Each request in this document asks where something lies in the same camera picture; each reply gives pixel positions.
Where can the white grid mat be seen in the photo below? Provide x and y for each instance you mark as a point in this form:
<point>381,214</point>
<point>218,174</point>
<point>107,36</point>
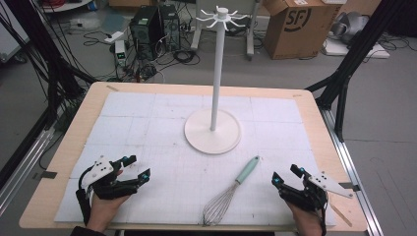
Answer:
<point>170,183</point>

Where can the white power supply unit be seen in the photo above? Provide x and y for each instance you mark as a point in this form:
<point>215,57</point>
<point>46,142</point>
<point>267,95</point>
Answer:
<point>120,52</point>

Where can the grey tape strip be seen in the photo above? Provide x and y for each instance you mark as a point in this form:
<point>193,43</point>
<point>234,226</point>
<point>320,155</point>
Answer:
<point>349,186</point>

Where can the black tape strip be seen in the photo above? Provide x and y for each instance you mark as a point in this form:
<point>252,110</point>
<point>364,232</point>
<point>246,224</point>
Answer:
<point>49,174</point>

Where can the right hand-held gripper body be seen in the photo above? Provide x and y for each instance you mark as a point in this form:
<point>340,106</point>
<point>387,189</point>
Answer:
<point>311,196</point>

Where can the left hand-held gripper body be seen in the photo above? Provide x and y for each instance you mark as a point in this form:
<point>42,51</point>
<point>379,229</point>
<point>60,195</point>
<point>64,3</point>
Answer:
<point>101,170</point>

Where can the slim black computer tower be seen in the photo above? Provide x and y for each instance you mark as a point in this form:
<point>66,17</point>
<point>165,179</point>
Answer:
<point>170,28</point>

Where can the white power strip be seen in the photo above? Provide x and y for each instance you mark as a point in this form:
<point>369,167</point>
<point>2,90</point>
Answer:
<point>114,37</point>

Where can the thin wooden stick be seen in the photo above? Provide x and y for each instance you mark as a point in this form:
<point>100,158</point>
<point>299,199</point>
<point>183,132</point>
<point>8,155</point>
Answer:
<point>341,215</point>

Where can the grey stand leg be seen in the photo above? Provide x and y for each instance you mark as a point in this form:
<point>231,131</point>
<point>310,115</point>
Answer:
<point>198,29</point>
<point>250,36</point>

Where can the grey rounded device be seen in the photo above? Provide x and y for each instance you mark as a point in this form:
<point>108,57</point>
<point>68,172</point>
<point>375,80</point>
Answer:
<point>350,24</point>

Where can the aluminium rail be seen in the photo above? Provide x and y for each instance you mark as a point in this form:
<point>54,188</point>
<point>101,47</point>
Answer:
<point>26,164</point>
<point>350,170</point>

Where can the person's right hand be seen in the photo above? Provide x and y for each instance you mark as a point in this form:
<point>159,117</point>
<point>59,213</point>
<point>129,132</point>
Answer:
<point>308,223</point>

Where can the large black computer tower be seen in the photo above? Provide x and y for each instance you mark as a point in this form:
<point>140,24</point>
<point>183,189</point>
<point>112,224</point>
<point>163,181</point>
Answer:
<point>146,32</point>

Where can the person's left hand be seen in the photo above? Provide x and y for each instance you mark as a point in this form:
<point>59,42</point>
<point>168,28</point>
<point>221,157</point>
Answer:
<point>101,211</point>

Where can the brown cardboard box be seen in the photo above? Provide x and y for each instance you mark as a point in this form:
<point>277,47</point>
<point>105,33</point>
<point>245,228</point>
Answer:
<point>298,36</point>

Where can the white hook stand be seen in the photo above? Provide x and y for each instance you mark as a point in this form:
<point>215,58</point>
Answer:
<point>213,134</point>

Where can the black frame strut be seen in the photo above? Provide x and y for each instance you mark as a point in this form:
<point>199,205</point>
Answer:
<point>39,36</point>
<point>354,55</point>

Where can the white flat board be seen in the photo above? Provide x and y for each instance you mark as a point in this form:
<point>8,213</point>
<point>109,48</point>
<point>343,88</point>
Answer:
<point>357,50</point>

